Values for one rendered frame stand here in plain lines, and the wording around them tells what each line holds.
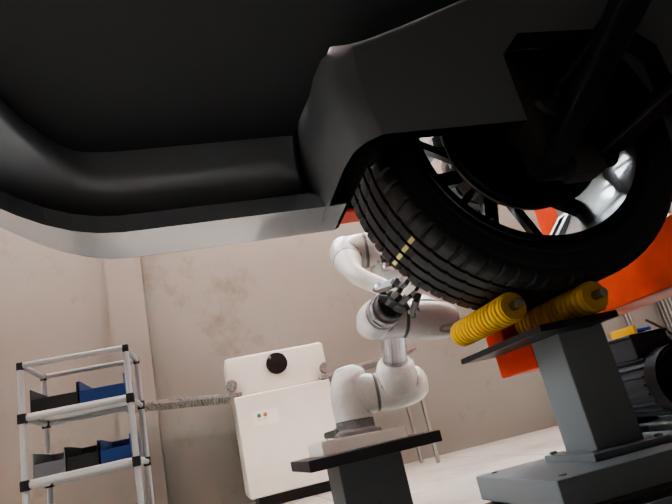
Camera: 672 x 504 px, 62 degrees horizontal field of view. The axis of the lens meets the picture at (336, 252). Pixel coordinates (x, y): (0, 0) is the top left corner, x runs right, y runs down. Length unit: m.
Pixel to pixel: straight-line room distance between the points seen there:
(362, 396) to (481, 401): 3.48
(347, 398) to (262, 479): 2.11
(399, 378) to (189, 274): 3.41
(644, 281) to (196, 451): 4.11
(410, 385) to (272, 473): 2.19
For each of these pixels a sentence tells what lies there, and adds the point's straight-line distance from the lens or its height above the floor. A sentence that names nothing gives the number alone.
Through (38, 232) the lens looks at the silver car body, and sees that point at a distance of 1.01.
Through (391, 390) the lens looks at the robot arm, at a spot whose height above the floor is 0.48.
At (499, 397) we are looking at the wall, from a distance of 5.78.
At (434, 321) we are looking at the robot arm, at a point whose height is 0.59.
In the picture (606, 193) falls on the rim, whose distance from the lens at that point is 1.34.
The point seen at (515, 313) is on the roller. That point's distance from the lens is 1.09.
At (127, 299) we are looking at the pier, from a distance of 5.23.
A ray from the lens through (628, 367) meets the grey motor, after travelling 1.50.
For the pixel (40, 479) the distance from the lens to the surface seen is 2.99.
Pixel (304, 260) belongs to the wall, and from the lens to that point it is 5.48.
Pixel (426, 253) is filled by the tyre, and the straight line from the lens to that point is 1.07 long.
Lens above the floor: 0.36
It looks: 18 degrees up
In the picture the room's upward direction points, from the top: 13 degrees counter-clockwise
